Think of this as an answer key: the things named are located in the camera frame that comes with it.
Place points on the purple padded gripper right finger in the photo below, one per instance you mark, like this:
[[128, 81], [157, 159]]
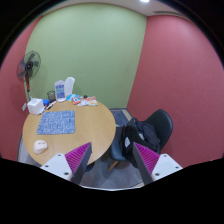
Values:
[[153, 166]]

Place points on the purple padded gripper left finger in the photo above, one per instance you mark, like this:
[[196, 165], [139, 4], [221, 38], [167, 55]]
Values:
[[70, 166]]

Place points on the blue patterned mouse pad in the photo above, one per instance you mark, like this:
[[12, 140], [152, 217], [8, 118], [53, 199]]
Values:
[[59, 122]]

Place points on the black backpack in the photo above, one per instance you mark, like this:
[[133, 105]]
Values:
[[140, 132]]

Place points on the black chair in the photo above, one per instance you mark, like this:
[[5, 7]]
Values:
[[163, 125]]

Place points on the black marker pen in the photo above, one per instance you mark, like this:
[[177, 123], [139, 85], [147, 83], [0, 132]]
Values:
[[48, 107]]

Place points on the colourful snack packets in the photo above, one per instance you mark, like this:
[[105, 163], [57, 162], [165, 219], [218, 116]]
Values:
[[82, 100]]

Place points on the white box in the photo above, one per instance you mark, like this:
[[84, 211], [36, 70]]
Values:
[[35, 106]]

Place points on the dark glass cup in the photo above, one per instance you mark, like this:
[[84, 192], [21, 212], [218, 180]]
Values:
[[51, 95]]

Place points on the clear jug with blue label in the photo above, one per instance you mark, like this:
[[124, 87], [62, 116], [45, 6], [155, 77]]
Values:
[[60, 91]]

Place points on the white plastic container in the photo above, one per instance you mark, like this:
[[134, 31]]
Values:
[[69, 83]]

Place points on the black standing fan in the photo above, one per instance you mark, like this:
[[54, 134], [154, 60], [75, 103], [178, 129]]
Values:
[[28, 67]]

